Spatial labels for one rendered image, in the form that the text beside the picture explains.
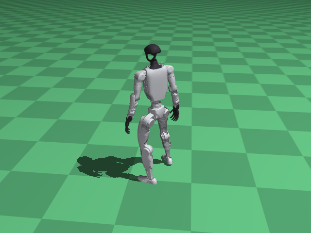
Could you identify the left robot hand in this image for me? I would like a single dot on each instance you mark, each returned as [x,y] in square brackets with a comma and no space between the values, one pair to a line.
[129,119]

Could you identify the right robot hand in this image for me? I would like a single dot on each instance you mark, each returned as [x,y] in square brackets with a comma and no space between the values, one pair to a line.
[175,113]

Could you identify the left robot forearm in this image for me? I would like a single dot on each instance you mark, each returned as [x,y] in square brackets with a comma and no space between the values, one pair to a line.
[132,107]

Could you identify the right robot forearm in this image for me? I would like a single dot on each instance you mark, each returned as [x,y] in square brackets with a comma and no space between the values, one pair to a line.
[175,98]

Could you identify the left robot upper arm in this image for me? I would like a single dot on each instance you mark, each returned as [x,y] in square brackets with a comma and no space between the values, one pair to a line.
[139,78]

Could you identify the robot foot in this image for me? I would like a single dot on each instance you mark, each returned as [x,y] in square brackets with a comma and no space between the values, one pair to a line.
[168,160]
[146,180]

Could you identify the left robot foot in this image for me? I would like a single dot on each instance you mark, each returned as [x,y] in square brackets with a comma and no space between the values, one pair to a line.
[146,180]

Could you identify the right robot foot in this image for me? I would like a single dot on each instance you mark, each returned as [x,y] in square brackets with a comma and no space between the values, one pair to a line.
[168,160]

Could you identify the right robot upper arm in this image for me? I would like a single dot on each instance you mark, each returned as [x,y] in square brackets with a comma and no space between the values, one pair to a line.
[171,78]

